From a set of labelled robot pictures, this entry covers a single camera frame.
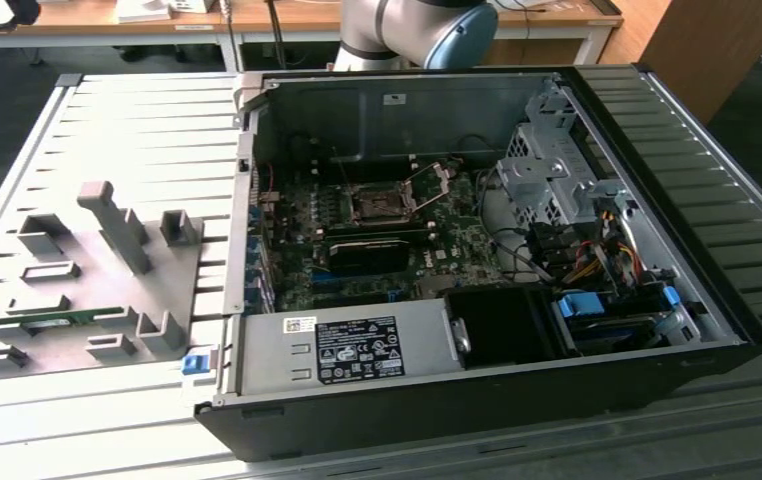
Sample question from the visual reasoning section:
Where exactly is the wooden desk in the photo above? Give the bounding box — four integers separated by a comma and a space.
0, 0, 626, 66

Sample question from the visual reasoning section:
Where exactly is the grey parts rack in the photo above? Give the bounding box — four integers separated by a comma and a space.
0, 180, 208, 384

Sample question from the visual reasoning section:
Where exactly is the black graphics card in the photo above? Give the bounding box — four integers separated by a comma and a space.
323, 238, 415, 275

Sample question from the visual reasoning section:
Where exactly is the wooden cabinet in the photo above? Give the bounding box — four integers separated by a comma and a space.
599, 0, 762, 126

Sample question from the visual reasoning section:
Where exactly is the green motherboard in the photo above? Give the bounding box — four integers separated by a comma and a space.
250, 162, 522, 314

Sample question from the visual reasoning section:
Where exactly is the blue disk carrier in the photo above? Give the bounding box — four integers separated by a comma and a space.
550, 291, 606, 321

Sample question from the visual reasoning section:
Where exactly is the black fan shroud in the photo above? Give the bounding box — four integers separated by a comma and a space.
443, 284, 579, 371

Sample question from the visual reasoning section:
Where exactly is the metal drive cage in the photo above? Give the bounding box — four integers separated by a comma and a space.
493, 74, 639, 226

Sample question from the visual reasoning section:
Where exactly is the green RAM stick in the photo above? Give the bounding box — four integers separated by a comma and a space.
0, 307, 123, 335

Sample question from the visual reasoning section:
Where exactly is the grey power supply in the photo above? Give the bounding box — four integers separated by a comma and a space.
237, 298, 474, 397

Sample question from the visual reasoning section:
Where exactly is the metal socket cover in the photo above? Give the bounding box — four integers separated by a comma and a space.
401, 162, 461, 222

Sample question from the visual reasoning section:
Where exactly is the black PC case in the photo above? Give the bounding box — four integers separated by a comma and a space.
192, 63, 762, 464

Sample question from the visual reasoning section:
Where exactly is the CPU socket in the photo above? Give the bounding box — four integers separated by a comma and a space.
347, 180, 421, 225

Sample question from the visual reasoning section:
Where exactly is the white cardboard box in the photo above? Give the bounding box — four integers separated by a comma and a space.
116, 0, 179, 24
171, 0, 222, 15

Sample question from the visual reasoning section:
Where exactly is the thin metal locking lever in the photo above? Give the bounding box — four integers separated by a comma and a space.
329, 146, 357, 195

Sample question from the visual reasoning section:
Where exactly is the coloured power wire bundle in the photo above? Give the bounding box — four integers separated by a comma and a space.
553, 209, 642, 296

